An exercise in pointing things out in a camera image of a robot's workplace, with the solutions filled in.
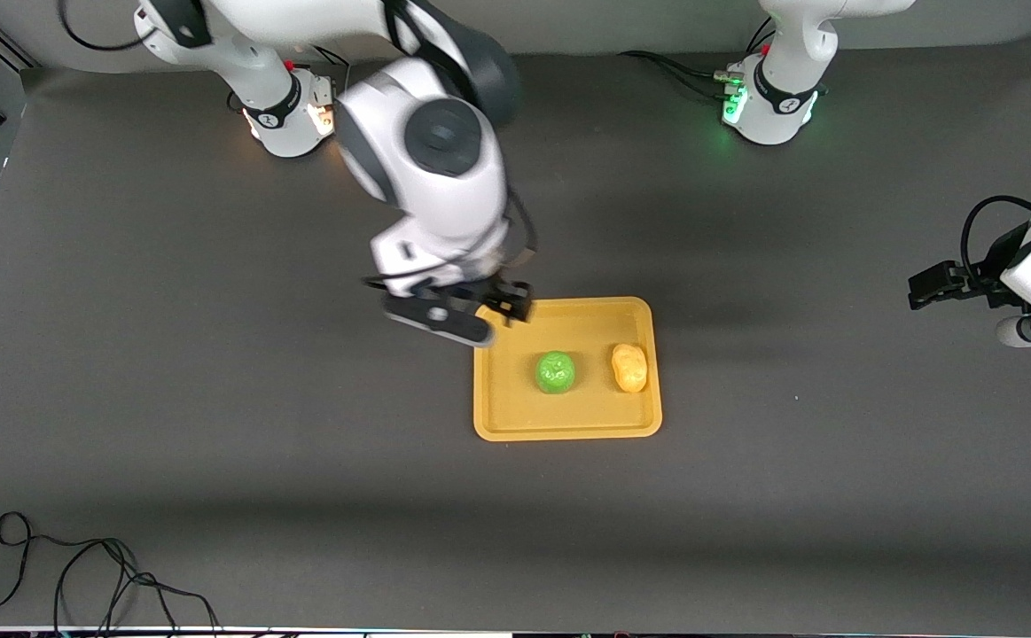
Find green toy apple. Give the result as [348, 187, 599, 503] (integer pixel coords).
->
[535, 351, 577, 395]

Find yellow toy potato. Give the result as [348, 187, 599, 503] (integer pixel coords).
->
[611, 343, 649, 393]

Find yellow plastic tray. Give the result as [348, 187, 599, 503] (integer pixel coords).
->
[473, 297, 663, 442]

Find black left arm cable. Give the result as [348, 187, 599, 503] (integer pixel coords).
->
[960, 195, 1031, 286]

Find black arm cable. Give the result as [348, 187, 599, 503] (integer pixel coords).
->
[960, 195, 1031, 286]
[58, 0, 539, 293]

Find black right arm base cables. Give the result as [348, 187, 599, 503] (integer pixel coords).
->
[289, 43, 353, 72]

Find black arm base cables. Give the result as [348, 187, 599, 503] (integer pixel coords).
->
[619, 49, 739, 100]
[289, 43, 353, 72]

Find black left arm base cables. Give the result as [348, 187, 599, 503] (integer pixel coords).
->
[619, 49, 739, 100]

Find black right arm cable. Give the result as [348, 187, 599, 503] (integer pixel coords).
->
[58, 0, 539, 293]

